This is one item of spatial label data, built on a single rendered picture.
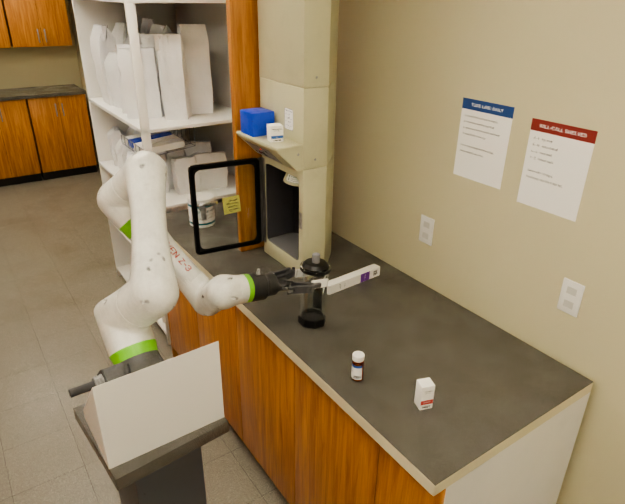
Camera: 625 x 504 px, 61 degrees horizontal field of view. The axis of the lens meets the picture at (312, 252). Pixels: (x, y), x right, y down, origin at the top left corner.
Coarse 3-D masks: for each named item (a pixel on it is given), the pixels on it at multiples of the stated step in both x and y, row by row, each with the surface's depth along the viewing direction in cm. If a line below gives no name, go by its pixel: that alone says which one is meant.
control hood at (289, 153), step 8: (240, 136) 214; (248, 136) 207; (264, 136) 207; (248, 144) 219; (256, 144) 206; (264, 144) 198; (272, 144) 197; (280, 144) 197; (288, 144) 197; (296, 144) 197; (272, 152) 199; (280, 152) 192; (288, 152) 194; (296, 152) 196; (280, 160) 203; (288, 160) 196; (296, 160) 198; (296, 168) 199
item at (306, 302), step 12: (300, 264) 184; (312, 276) 181; (324, 276) 182; (324, 288) 184; (300, 300) 189; (312, 300) 184; (324, 300) 187; (300, 312) 190; (312, 312) 186; (324, 312) 190
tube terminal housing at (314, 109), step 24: (264, 96) 212; (288, 96) 197; (312, 96) 191; (312, 120) 195; (312, 144) 199; (288, 168) 210; (312, 168) 203; (312, 192) 208; (312, 216) 212; (312, 240) 217; (288, 264) 229
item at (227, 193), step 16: (208, 176) 217; (224, 176) 220; (240, 176) 224; (208, 192) 220; (224, 192) 223; (240, 192) 227; (208, 208) 223; (224, 208) 226; (240, 208) 230; (208, 224) 226; (224, 224) 229; (240, 224) 233; (208, 240) 229; (224, 240) 232; (240, 240) 236
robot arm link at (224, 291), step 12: (216, 276) 164; (228, 276) 164; (240, 276) 167; (204, 288) 166; (216, 288) 160; (228, 288) 161; (240, 288) 164; (252, 288) 166; (204, 300) 166; (216, 300) 161; (228, 300) 161; (240, 300) 165; (252, 300) 169
